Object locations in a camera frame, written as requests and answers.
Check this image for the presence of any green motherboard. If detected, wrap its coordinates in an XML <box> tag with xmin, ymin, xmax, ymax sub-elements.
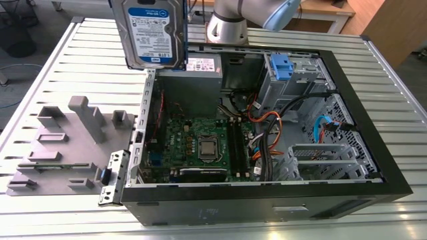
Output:
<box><xmin>142</xmin><ymin>117</ymin><xmax>264</xmax><ymax>182</ymax></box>

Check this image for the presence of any CPU socket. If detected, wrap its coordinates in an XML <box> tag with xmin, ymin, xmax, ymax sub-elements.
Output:
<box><xmin>195</xmin><ymin>134</ymin><xmax>224</xmax><ymax>162</ymax></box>

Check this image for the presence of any metal optical drive cage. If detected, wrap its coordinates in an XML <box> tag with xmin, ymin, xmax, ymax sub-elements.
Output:
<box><xmin>257</xmin><ymin>51</ymin><xmax>331</xmax><ymax>111</ymax></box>

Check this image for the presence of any blue data wire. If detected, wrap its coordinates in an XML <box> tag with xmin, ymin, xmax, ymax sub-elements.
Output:
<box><xmin>312</xmin><ymin>114</ymin><xmax>343</xmax><ymax>145</ymax></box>

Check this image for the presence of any black graphics card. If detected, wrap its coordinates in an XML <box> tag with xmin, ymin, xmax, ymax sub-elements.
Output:
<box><xmin>169</xmin><ymin>167</ymin><xmax>229</xmax><ymax>183</ymax></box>

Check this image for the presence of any wooden cabinet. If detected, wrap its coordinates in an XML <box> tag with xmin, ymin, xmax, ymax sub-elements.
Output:
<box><xmin>339</xmin><ymin>0</ymin><xmax>427</xmax><ymax>70</ymax></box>

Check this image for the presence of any orange red yellow wire bundle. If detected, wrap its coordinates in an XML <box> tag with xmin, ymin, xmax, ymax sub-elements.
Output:
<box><xmin>248</xmin><ymin>111</ymin><xmax>284</xmax><ymax>162</ymax></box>

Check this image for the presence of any wooden desk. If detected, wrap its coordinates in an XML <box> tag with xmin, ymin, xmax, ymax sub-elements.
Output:
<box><xmin>292</xmin><ymin>0</ymin><xmax>356</xmax><ymax>35</ymax></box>

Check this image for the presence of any blue plastic drive latch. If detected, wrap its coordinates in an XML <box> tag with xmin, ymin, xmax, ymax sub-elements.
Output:
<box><xmin>269</xmin><ymin>54</ymin><xmax>295</xmax><ymax>82</ymax></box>

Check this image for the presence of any green RAM stick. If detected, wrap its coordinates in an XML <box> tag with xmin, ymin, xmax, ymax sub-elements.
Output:
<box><xmin>32</xmin><ymin>163</ymin><xmax>90</xmax><ymax>170</ymax></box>

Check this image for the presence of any grey power supply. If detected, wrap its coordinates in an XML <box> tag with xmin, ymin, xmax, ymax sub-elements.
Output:
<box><xmin>156</xmin><ymin>52</ymin><xmax>224</xmax><ymax>118</ymax></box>

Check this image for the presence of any metal disk bay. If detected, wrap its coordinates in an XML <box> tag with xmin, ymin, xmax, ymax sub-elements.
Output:
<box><xmin>277</xmin><ymin>143</ymin><xmax>381</xmax><ymax>182</ymax></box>

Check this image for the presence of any silver CPU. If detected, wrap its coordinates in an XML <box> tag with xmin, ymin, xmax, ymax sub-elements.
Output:
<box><xmin>199</xmin><ymin>141</ymin><xmax>217</xmax><ymax>155</ymax></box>

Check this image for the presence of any black office chair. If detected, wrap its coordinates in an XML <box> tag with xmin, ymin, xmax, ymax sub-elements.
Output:
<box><xmin>0</xmin><ymin>0</ymin><xmax>40</xmax><ymax>59</ymax></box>

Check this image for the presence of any yellow black wire bundle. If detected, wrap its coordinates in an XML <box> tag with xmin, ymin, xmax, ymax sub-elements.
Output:
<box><xmin>216</xmin><ymin>103</ymin><xmax>243</xmax><ymax>120</ymax></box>

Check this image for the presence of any thick black cable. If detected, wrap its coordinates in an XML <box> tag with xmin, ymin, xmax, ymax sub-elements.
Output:
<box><xmin>260</xmin><ymin>91</ymin><xmax>335</xmax><ymax>181</ymax></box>
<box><xmin>264</xmin><ymin>91</ymin><xmax>335</xmax><ymax>181</ymax></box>

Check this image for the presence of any grey parts rack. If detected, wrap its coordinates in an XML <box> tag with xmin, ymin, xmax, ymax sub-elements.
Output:
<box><xmin>5</xmin><ymin>95</ymin><xmax>137</xmax><ymax>198</ymax></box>

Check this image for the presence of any black PC case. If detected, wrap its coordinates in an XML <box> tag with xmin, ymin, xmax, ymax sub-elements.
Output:
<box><xmin>120</xmin><ymin>41</ymin><xmax>415</xmax><ymax>227</ymax></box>

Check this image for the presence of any power wire with black connector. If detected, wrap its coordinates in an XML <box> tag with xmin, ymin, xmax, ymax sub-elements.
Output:
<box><xmin>324</xmin><ymin>120</ymin><xmax>355</xmax><ymax>133</ymax></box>

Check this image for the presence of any hard disk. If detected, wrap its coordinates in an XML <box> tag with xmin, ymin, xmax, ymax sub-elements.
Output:
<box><xmin>108</xmin><ymin>0</ymin><xmax>191</xmax><ymax>72</ymax></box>

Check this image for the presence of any black RAM slot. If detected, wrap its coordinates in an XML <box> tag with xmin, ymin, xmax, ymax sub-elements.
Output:
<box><xmin>235</xmin><ymin>118</ymin><xmax>251</xmax><ymax>178</ymax></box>
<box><xmin>225</xmin><ymin>118</ymin><xmax>241</xmax><ymax>178</ymax></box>

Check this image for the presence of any metal expansion slot bracket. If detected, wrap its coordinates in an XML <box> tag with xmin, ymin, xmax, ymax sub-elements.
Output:
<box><xmin>97</xmin><ymin>149</ymin><xmax>132</xmax><ymax>207</ymax></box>

